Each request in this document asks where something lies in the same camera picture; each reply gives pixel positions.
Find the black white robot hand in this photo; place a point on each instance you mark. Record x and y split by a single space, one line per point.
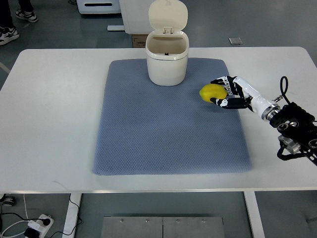
242 95

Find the yellow lemon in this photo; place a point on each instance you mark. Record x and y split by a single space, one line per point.
212 91

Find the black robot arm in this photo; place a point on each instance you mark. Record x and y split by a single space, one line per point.
298 132

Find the cream trash bin with lid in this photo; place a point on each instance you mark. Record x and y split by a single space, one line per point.
167 46

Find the grey floor socket plate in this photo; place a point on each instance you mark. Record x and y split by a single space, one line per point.
235 41

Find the blue textured mat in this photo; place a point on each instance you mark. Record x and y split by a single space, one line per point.
146 129

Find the cardboard box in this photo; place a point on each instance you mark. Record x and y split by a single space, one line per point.
139 40

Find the right white table leg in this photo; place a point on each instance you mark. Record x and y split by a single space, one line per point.
254 215

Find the white table leg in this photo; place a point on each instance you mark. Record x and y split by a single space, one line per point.
72 220
254 215

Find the white cabinet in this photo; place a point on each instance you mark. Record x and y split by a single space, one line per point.
135 16

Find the white appliance with slot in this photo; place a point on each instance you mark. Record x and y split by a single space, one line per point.
98 6

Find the left white table leg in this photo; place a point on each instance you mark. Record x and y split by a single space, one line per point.
72 220

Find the black white sneaker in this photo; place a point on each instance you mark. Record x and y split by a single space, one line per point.
7 35
27 16

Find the white power strip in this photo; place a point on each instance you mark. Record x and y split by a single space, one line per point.
38 228

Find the caster wheel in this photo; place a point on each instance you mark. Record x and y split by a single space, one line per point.
7 200

